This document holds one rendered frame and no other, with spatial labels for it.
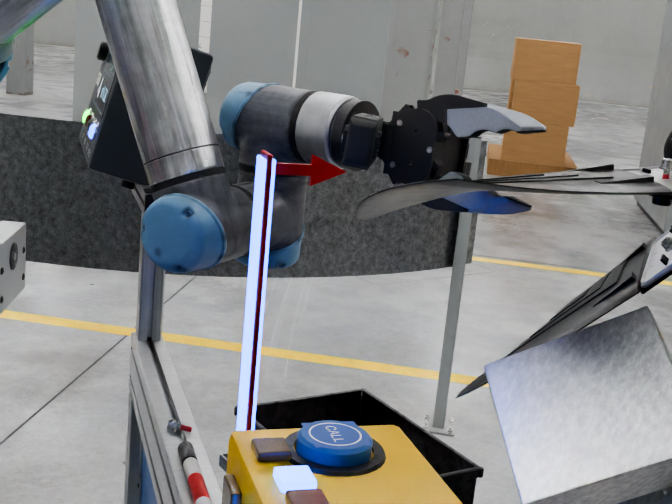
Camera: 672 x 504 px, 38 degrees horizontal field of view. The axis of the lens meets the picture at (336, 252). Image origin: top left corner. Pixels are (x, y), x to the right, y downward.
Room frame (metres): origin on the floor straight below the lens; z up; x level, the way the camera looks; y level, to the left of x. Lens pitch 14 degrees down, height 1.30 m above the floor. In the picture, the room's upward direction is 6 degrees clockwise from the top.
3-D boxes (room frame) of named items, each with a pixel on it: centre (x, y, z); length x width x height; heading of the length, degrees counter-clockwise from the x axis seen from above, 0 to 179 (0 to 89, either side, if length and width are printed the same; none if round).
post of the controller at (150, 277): (1.22, 0.24, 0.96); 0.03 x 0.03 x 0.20; 18
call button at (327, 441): (0.48, -0.01, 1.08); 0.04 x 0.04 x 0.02
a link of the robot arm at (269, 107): (1.05, 0.08, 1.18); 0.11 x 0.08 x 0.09; 55
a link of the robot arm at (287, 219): (1.03, 0.08, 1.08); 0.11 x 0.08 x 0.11; 153
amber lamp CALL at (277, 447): (0.47, 0.02, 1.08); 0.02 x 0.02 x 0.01; 18
